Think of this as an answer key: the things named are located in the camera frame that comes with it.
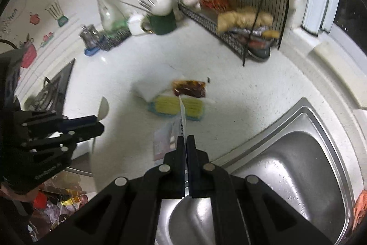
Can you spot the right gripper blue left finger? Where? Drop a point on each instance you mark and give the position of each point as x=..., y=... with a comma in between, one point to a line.
x=174, y=179

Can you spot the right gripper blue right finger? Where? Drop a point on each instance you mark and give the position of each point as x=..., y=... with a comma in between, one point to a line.
x=199, y=185

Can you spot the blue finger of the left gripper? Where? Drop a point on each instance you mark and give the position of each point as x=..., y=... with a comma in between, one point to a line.
x=86, y=133
x=78, y=123

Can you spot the white plastic spoon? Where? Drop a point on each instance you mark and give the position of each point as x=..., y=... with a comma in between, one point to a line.
x=103, y=109

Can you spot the white printed sachet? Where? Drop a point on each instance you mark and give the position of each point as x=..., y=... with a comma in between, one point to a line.
x=165, y=138

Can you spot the yellow scrub brush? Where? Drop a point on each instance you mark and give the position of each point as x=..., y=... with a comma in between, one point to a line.
x=170, y=106

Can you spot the brown sauce packet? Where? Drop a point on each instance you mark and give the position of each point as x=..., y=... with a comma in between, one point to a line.
x=191, y=88

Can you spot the white paper towel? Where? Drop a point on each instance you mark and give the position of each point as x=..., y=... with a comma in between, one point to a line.
x=156, y=80

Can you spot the steel wool scrubber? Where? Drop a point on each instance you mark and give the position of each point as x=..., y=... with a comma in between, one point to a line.
x=110, y=41

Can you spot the small steel teapot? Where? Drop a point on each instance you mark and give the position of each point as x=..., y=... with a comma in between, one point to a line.
x=90, y=36

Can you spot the stainless steel sink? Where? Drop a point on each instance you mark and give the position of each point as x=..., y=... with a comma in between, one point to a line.
x=298, y=159

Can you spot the glass carafe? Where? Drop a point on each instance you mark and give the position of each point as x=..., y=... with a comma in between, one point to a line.
x=112, y=18

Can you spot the white lidded jar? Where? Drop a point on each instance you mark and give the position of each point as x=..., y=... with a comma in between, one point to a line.
x=135, y=24

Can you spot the dark green mug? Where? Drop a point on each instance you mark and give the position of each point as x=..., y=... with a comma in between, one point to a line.
x=159, y=25

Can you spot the white rice spoon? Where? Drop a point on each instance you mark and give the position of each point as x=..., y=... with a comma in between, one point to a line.
x=162, y=7

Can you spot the ginger root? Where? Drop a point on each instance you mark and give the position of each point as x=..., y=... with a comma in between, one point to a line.
x=246, y=17

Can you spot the orange dish cloth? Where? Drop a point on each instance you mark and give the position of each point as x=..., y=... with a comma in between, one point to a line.
x=359, y=209

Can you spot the black wire rack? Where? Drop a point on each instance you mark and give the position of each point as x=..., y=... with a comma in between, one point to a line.
x=255, y=43

